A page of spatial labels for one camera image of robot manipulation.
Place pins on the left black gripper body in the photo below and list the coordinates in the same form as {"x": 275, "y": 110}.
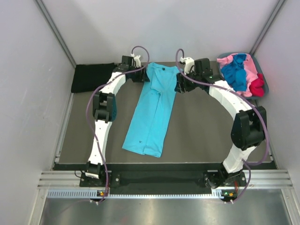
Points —
{"x": 139, "y": 76}

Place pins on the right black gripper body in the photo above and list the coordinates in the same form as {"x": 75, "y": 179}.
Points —
{"x": 189, "y": 85}

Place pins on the light blue t shirt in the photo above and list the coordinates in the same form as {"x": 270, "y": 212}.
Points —
{"x": 149, "y": 124}

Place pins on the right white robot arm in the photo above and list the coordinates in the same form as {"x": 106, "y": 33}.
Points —
{"x": 249, "y": 122}

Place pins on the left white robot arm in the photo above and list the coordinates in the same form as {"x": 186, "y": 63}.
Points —
{"x": 104, "y": 111}

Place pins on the dark blue t shirt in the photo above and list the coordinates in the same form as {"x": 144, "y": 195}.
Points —
{"x": 234, "y": 73}

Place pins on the pink t shirt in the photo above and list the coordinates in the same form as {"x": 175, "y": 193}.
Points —
{"x": 239, "y": 70}

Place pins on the folded black t shirt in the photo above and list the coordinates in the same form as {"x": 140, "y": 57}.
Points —
{"x": 89, "y": 77}

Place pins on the magenta t shirt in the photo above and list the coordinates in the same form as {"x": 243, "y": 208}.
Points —
{"x": 256, "y": 87}

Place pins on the blue laundry basket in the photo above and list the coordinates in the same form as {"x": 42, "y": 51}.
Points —
{"x": 260, "y": 72}

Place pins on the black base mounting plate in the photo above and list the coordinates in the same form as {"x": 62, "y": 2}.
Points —
{"x": 160, "y": 182}

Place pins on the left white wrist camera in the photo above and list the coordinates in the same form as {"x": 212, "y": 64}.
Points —
{"x": 136, "y": 60}

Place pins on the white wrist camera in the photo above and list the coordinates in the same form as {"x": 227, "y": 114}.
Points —
{"x": 189, "y": 64}
{"x": 136, "y": 60}

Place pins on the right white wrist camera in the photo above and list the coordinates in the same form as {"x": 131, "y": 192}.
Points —
{"x": 189, "y": 64}

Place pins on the right corner aluminium post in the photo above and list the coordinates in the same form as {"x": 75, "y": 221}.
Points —
{"x": 268, "y": 24}

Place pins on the corner aluminium post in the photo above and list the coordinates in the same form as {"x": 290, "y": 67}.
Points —
{"x": 49, "y": 20}
{"x": 268, "y": 24}

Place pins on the left corner aluminium post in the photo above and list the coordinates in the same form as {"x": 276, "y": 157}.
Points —
{"x": 49, "y": 20}

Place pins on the slotted cable duct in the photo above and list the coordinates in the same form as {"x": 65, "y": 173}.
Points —
{"x": 98, "y": 195}

